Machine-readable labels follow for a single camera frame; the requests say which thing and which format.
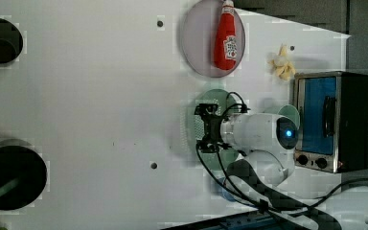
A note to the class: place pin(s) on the peeled banana toy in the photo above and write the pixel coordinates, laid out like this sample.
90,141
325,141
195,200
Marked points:
282,67

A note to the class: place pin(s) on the black utensil holder cup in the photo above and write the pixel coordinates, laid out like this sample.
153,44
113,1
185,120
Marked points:
23,177

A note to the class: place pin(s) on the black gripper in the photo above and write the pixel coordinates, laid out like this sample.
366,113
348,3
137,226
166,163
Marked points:
211,140

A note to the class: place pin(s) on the pink round plate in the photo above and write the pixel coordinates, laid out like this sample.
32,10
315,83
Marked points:
198,35

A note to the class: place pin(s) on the green oval strainer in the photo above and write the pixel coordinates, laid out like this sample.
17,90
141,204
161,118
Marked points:
228,103

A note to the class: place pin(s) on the black toaster oven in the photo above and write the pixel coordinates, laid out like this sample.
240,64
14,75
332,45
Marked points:
333,132

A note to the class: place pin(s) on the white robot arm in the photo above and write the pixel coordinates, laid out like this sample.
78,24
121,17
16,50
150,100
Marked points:
255,153

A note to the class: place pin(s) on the green round plate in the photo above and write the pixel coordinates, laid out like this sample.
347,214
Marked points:
286,110

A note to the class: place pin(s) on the blue bowl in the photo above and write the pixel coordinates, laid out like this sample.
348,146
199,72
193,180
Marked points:
223,192

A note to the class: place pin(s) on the red ketchup bottle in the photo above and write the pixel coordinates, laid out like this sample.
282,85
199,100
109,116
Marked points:
225,50

